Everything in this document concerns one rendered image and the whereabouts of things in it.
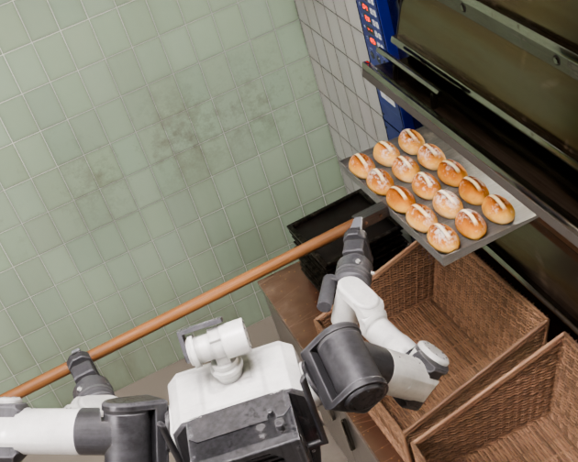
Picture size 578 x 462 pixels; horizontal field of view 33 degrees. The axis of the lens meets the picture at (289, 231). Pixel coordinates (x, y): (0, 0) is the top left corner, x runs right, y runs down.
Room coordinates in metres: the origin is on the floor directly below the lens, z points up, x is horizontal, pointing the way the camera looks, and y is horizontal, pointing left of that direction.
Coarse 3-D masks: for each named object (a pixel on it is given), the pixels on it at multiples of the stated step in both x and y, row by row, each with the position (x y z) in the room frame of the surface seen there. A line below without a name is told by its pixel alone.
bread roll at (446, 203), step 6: (438, 192) 1.93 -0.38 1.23; (444, 192) 1.92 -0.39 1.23; (450, 192) 1.91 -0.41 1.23; (438, 198) 1.92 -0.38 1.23; (444, 198) 1.90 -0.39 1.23; (450, 198) 1.89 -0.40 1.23; (456, 198) 1.89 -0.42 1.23; (438, 204) 1.90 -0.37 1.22; (444, 204) 1.89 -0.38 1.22; (450, 204) 1.88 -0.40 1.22; (456, 204) 1.88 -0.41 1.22; (438, 210) 1.90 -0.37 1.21; (444, 210) 1.88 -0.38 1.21; (450, 210) 1.87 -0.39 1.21; (456, 210) 1.87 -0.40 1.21; (444, 216) 1.88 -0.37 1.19; (450, 216) 1.87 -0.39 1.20
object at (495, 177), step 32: (384, 64) 2.33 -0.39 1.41; (416, 64) 2.30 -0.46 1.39; (416, 96) 2.11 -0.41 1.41; (448, 96) 2.08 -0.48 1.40; (480, 128) 1.89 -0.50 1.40; (512, 128) 1.86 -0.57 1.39; (480, 160) 1.75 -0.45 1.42; (512, 160) 1.72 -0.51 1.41; (544, 160) 1.70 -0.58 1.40; (512, 192) 1.62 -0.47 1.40; (544, 192) 1.57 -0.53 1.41; (576, 192) 1.55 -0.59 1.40
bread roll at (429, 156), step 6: (426, 144) 2.16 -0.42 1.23; (432, 144) 2.15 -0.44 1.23; (420, 150) 2.14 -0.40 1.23; (426, 150) 2.13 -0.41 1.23; (432, 150) 2.12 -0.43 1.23; (438, 150) 2.11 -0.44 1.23; (420, 156) 2.13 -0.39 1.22; (426, 156) 2.11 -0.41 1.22; (432, 156) 2.10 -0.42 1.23; (438, 156) 2.10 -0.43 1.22; (444, 156) 2.11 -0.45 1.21; (420, 162) 2.13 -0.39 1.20; (426, 162) 2.11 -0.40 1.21; (432, 162) 2.09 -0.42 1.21; (438, 162) 2.09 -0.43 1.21; (426, 168) 2.11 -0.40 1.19; (432, 168) 2.09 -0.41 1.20
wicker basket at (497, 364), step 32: (416, 256) 2.27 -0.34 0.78; (384, 288) 2.24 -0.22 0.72; (416, 288) 2.27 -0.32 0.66; (448, 288) 2.21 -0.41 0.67; (480, 288) 2.06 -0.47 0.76; (512, 288) 1.93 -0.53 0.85; (320, 320) 2.19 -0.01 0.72; (416, 320) 2.21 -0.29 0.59; (448, 320) 2.16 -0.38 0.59; (480, 320) 2.04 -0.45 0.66; (544, 320) 1.78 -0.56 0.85; (480, 352) 1.99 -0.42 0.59; (512, 352) 1.74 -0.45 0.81; (448, 384) 1.91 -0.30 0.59; (480, 384) 1.73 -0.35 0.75; (384, 416) 1.77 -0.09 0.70; (416, 416) 1.84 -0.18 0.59
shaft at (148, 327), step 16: (320, 240) 1.93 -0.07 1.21; (288, 256) 1.91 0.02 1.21; (256, 272) 1.89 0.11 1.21; (224, 288) 1.87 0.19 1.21; (192, 304) 1.85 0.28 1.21; (160, 320) 1.83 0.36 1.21; (128, 336) 1.81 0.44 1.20; (96, 352) 1.79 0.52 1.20; (112, 352) 1.79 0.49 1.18; (64, 368) 1.77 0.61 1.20; (32, 384) 1.75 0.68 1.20; (48, 384) 1.75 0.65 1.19
